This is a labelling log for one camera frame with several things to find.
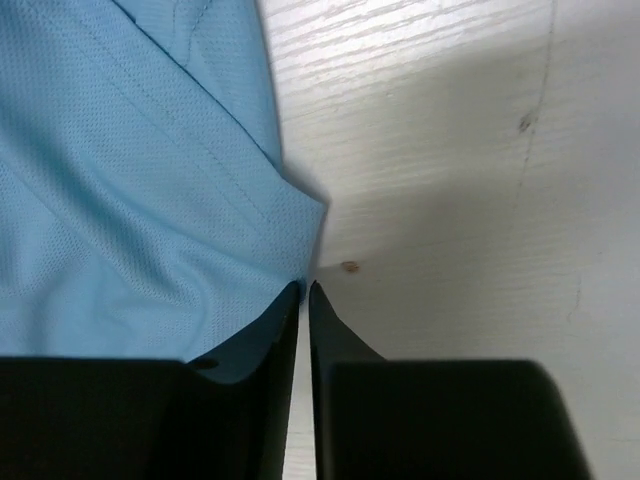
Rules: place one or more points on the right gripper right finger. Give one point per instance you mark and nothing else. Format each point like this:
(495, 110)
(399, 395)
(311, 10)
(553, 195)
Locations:
(376, 418)

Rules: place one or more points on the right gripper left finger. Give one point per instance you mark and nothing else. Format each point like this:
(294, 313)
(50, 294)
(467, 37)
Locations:
(223, 415)

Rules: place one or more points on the light blue shorts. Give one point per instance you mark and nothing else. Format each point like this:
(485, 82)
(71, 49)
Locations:
(144, 210)

